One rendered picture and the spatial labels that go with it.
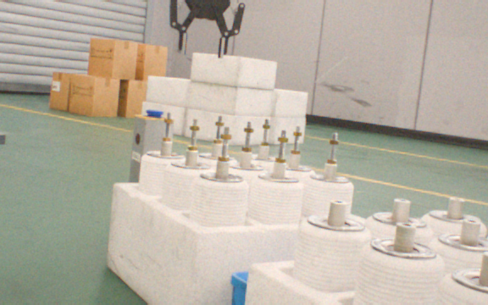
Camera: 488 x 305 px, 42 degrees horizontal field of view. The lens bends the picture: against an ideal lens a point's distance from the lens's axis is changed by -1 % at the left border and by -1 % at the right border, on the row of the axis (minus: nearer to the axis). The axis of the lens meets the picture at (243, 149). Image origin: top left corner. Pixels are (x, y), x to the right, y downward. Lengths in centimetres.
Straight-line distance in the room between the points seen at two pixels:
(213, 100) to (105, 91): 125
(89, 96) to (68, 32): 233
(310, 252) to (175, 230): 33
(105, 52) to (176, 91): 105
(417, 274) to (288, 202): 45
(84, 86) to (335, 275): 434
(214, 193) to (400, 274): 43
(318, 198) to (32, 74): 598
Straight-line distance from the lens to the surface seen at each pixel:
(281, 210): 112
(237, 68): 388
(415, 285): 73
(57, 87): 535
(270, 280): 83
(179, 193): 116
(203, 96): 405
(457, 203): 100
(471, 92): 630
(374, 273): 73
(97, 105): 498
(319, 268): 81
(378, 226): 89
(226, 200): 105
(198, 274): 103
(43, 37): 707
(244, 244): 106
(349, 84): 681
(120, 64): 508
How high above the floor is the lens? 43
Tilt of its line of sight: 7 degrees down
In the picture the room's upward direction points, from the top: 6 degrees clockwise
